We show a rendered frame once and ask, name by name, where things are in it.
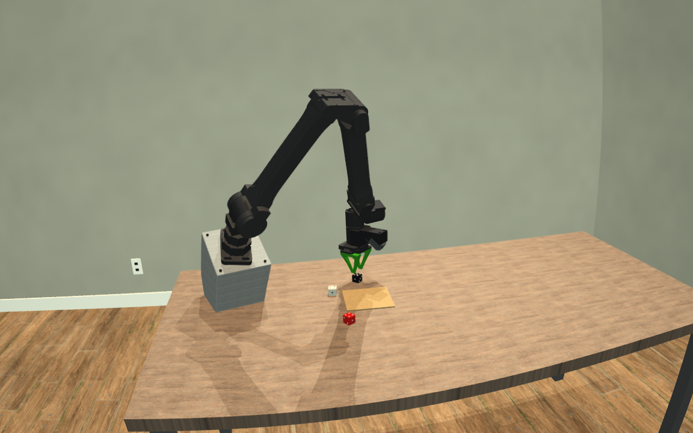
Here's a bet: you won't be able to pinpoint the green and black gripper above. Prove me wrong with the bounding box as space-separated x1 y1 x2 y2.
339 226 372 274

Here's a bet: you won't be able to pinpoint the tan flat mat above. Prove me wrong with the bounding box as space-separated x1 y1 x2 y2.
342 287 395 312

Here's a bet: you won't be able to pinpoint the red dice with white pips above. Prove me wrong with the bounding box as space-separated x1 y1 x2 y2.
343 312 356 325

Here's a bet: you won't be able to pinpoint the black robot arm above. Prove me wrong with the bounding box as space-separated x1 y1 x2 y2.
220 89 387 265

